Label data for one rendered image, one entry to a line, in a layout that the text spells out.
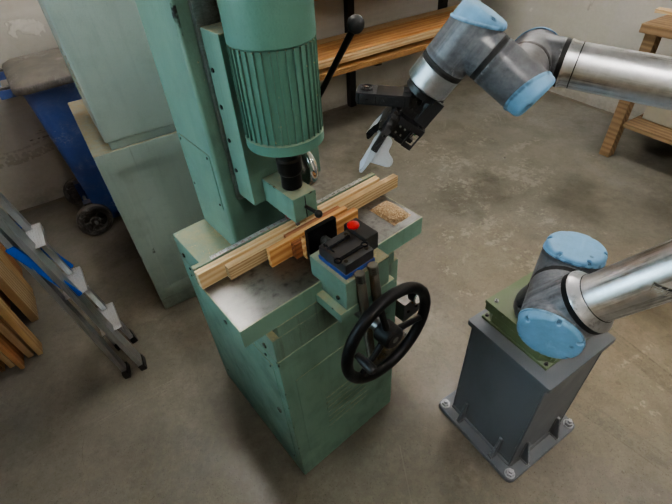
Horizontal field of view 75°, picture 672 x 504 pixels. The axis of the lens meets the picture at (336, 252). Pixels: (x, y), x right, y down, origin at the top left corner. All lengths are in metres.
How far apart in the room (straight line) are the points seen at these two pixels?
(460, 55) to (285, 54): 0.31
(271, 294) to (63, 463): 1.30
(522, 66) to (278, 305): 0.69
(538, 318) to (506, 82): 0.52
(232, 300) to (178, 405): 1.04
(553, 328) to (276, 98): 0.78
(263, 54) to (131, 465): 1.59
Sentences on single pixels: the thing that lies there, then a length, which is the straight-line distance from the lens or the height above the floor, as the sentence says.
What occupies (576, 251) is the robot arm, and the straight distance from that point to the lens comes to 1.26.
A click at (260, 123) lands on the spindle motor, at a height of 1.27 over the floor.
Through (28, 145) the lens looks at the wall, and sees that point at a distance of 3.45.
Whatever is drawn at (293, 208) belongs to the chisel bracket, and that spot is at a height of 1.05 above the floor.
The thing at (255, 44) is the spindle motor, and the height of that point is 1.43.
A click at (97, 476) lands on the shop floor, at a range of 2.04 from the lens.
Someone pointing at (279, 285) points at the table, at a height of 0.90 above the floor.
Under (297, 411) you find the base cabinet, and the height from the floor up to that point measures 0.44.
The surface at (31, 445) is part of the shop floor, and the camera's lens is 2.25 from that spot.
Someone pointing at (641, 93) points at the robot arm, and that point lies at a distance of 1.01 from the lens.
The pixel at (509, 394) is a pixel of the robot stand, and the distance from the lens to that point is 1.57.
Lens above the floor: 1.67
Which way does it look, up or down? 42 degrees down
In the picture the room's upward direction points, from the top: 4 degrees counter-clockwise
